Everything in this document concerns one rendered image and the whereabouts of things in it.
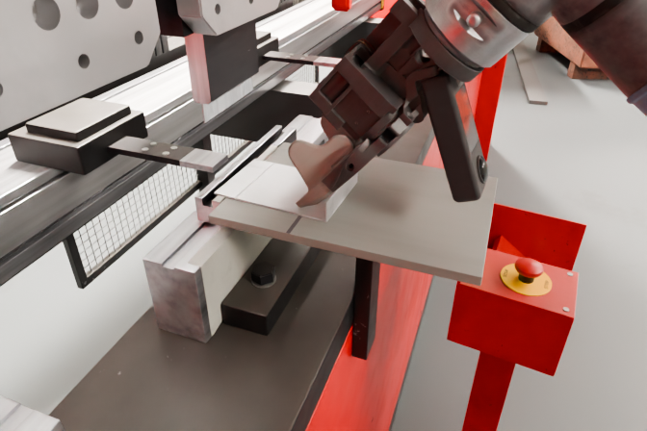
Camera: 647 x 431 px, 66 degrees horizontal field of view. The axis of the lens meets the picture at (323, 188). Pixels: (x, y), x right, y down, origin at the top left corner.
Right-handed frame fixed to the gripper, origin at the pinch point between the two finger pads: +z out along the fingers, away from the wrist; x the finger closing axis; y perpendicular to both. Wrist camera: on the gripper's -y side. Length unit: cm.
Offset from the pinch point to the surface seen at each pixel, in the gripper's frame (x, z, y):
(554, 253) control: -37, 3, -38
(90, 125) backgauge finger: 1.5, 17.3, 24.5
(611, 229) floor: -174, 38, -112
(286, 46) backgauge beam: -63, 28, 26
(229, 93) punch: -0.9, 0.8, 13.9
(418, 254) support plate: 5.6, -6.7, -9.5
